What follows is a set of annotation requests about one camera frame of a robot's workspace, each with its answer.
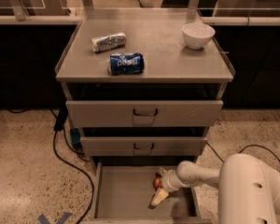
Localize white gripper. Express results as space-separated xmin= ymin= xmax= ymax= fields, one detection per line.
xmin=150 ymin=167 xmax=181 ymax=207

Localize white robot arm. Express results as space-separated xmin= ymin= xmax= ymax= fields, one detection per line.
xmin=151 ymin=154 xmax=280 ymax=224

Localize grey open bottom drawer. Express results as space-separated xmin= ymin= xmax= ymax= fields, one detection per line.
xmin=90 ymin=162 xmax=211 ymax=224

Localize grey middle drawer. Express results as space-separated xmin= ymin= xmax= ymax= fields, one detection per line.
xmin=80 ymin=137 xmax=207 ymax=156

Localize grey metal drawer cabinet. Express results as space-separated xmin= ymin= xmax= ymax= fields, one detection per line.
xmin=56 ymin=8 xmax=234 ymax=166

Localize grey top drawer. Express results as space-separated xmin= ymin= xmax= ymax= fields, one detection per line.
xmin=66 ymin=101 xmax=223 ymax=128

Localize dark counter with glass partition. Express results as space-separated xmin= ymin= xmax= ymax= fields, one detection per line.
xmin=0 ymin=0 xmax=280 ymax=110

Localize blue power adapter box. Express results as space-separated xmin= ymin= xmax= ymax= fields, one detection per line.
xmin=70 ymin=128 xmax=81 ymax=148

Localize blue pepsi can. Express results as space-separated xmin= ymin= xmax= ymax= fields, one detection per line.
xmin=108 ymin=53 xmax=145 ymax=76

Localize white ceramic bowl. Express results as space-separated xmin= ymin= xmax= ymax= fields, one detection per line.
xmin=182 ymin=22 xmax=216 ymax=49

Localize black cable on right floor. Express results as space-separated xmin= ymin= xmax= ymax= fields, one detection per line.
xmin=206 ymin=142 xmax=280 ymax=175

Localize black cable on floor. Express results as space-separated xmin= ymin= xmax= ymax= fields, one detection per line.
xmin=206 ymin=142 xmax=280 ymax=175
xmin=6 ymin=107 xmax=95 ymax=224

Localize black cable on left floor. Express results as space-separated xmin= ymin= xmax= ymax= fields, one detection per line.
xmin=6 ymin=107 xmax=95 ymax=224

